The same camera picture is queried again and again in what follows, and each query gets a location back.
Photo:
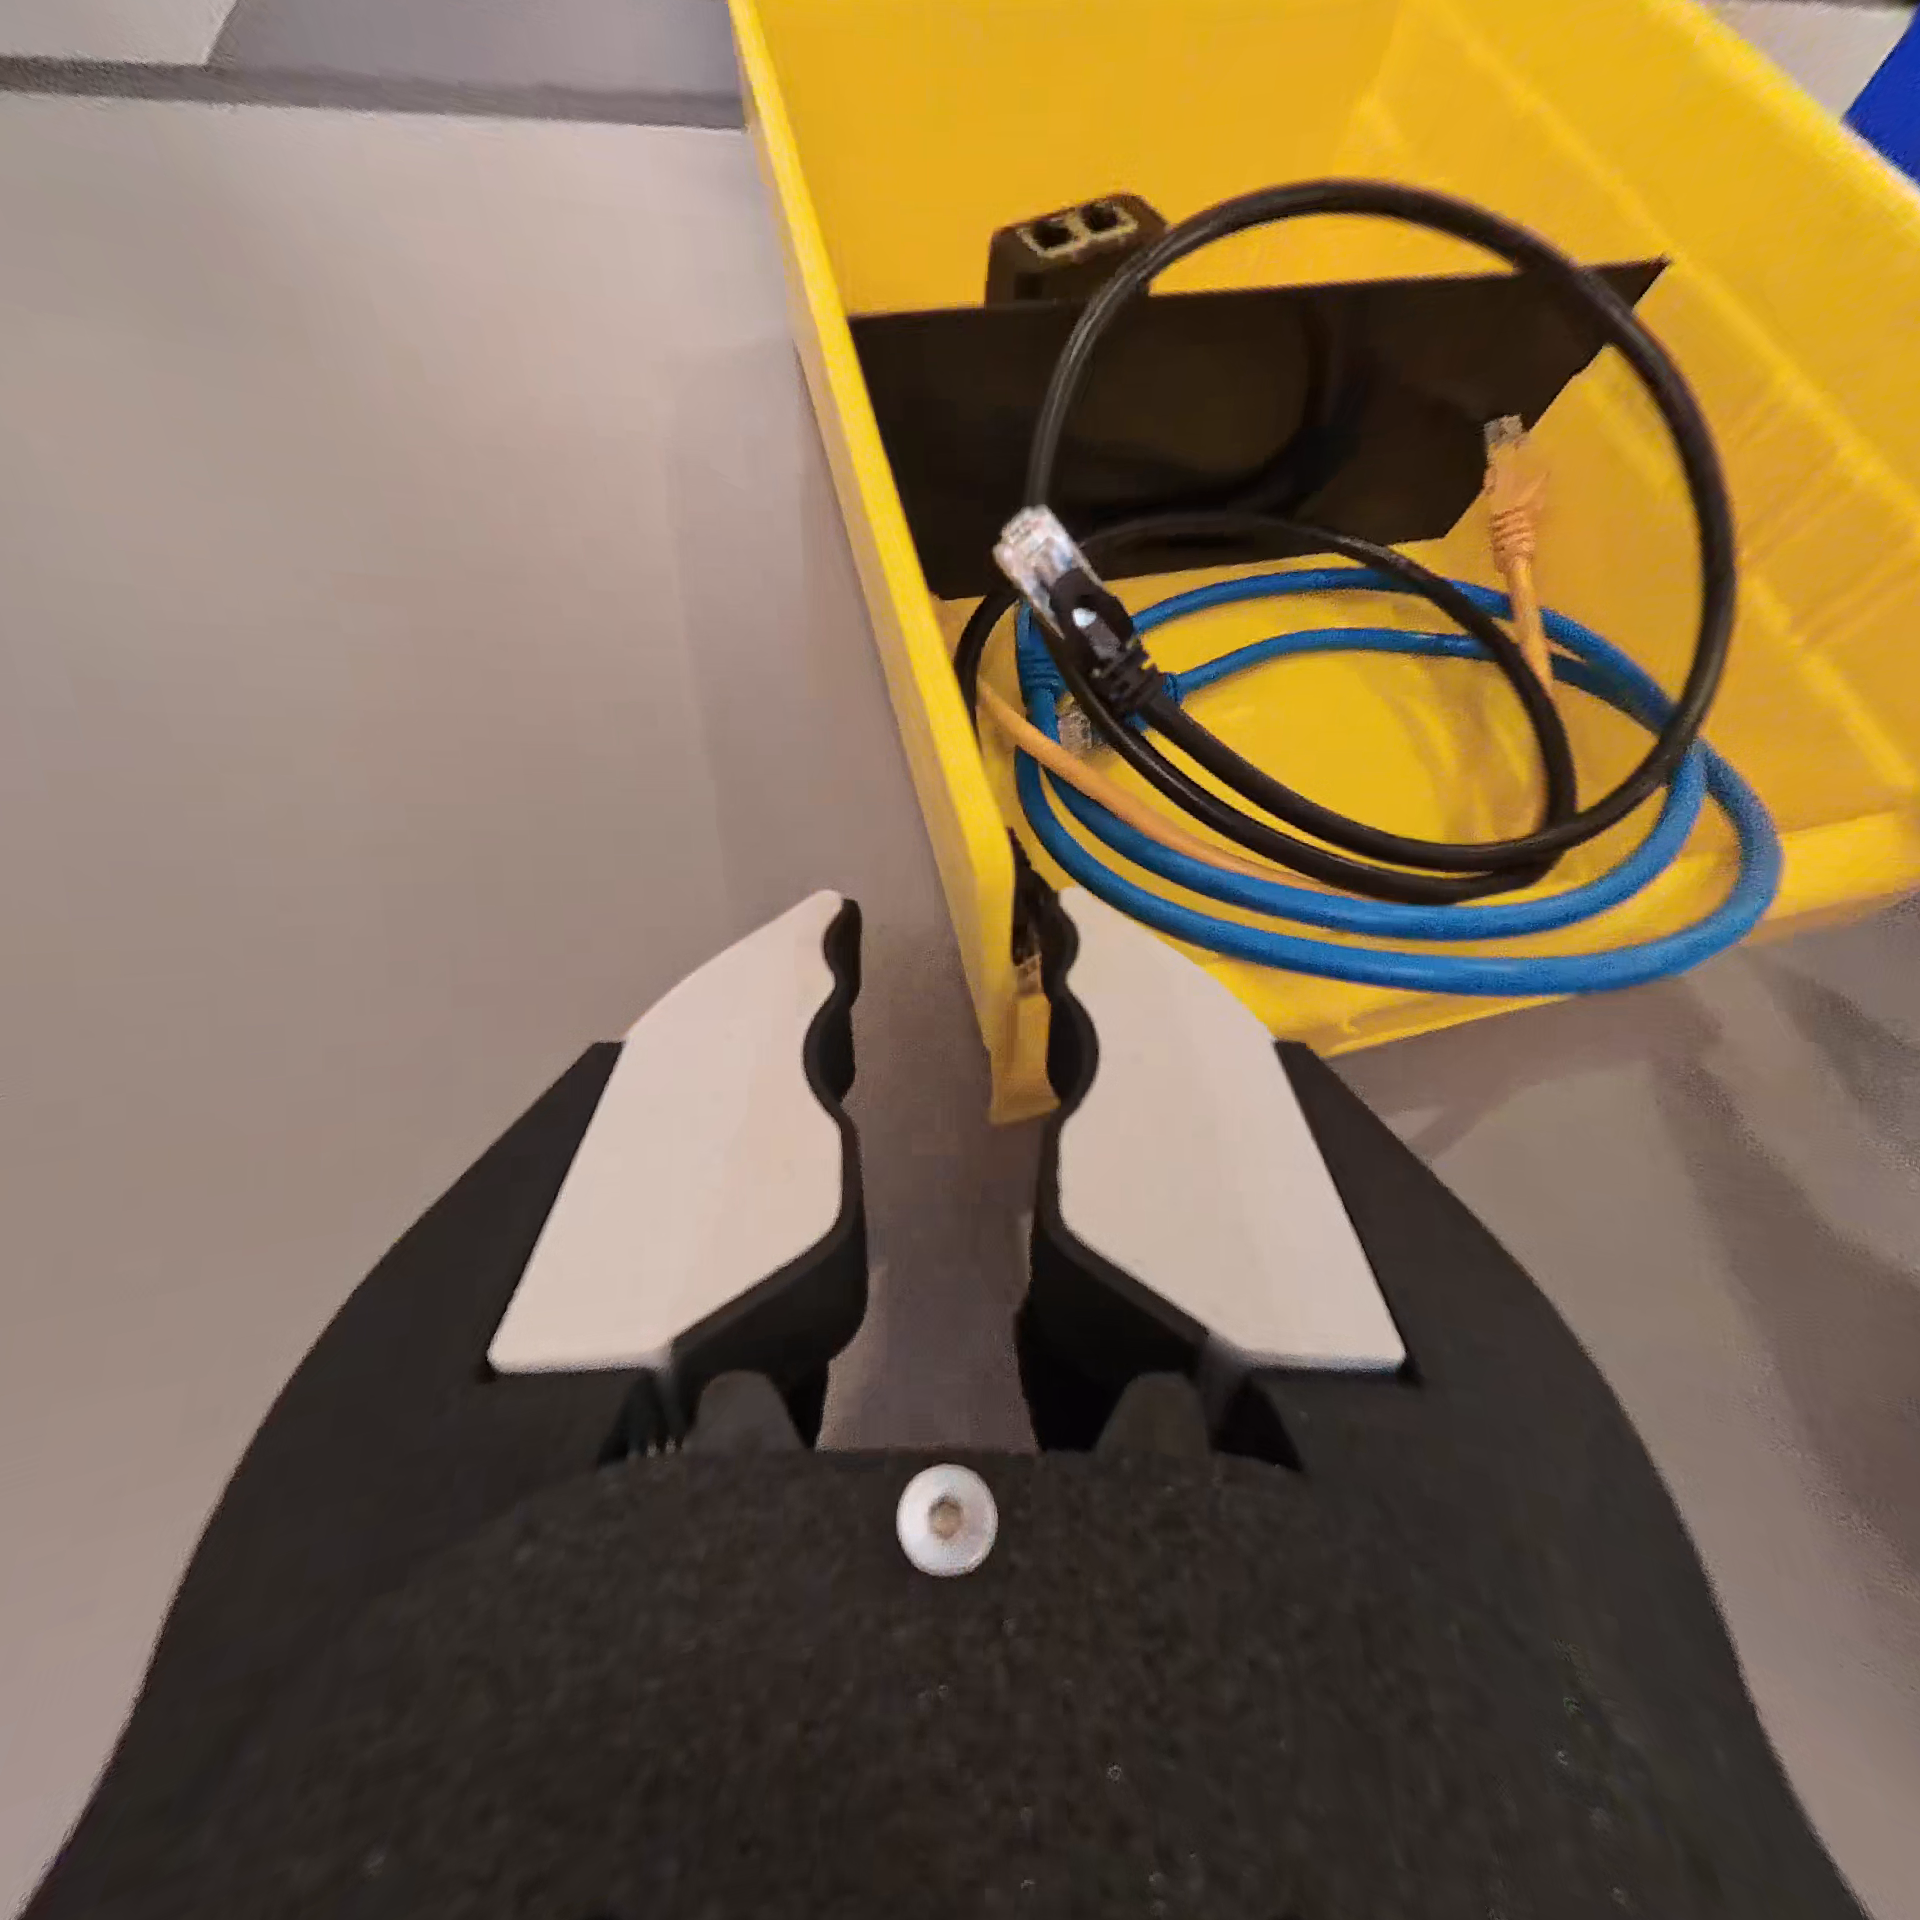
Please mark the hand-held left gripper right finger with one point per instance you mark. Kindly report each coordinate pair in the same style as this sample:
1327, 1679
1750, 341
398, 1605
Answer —
1230, 1200

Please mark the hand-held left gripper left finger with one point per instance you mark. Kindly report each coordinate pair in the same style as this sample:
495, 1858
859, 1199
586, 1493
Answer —
675, 1200

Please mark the black ethernet port adapter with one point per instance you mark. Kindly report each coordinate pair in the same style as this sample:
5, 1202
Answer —
1081, 247

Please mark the yellow plastic bin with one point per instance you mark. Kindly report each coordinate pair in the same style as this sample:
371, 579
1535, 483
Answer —
901, 181

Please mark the blue plastic bin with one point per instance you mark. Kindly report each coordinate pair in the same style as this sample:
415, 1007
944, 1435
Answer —
1891, 105

